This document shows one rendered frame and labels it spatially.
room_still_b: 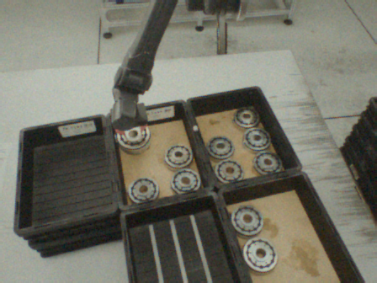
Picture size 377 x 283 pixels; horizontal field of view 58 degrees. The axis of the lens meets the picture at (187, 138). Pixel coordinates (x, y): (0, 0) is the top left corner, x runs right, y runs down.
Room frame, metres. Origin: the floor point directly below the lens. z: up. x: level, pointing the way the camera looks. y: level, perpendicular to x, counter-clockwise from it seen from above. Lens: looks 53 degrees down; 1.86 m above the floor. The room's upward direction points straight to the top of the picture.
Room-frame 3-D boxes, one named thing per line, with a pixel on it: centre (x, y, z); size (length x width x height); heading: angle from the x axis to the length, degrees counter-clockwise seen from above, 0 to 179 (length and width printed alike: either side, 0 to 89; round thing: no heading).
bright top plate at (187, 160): (0.68, 0.03, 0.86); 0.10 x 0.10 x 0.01
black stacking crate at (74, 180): (0.59, 0.40, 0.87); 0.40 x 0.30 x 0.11; 14
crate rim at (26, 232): (0.59, 0.40, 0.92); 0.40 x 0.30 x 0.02; 14
